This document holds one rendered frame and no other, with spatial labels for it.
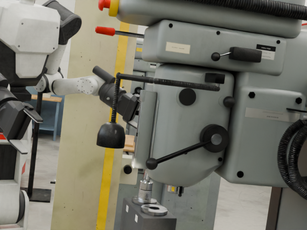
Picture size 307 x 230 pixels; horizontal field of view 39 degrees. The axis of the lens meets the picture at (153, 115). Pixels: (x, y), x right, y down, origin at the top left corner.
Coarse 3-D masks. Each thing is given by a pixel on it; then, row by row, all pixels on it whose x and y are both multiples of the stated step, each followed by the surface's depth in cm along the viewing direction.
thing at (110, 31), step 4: (96, 28) 122; (100, 28) 122; (104, 28) 122; (108, 28) 122; (112, 28) 123; (96, 32) 122; (100, 32) 122; (104, 32) 122; (108, 32) 122; (112, 32) 122; (116, 32) 123; (120, 32) 123; (124, 32) 124; (128, 32) 124; (128, 36) 124; (132, 36) 124; (136, 36) 124; (140, 36) 125
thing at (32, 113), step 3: (27, 108) 120; (30, 108) 120; (33, 108) 121; (24, 111) 120; (27, 111) 119; (30, 111) 119; (33, 111) 120; (27, 114) 119; (30, 114) 119; (33, 114) 119; (36, 114) 120; (33, 117) 118; (36, 117) 118; (39, 117) 119; (36, 120) 118; (39, 120) 118; (42, 120) 119
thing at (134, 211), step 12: (132, 204) 153; (144, 204) 150; (156, 204) 156; (132, 216) 149; (144, 216) 141; (156, 216) 143; (168, 216) 144; (120, 228) 160; (132, 228) 148; (144, 228) 140; (156, 228) 142; (168, 228) 143
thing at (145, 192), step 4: (140, 184) 155; (140, 188) 155; (144, 188) 154; (148, 188) 154; (152, 188) 155; (140, 192) 155; (144, 192) 154; (148, 192) 154; (140, 196) 155; (144, 196) 154; (148, 196) 154; (144, 200) 154; (148, 200) 155
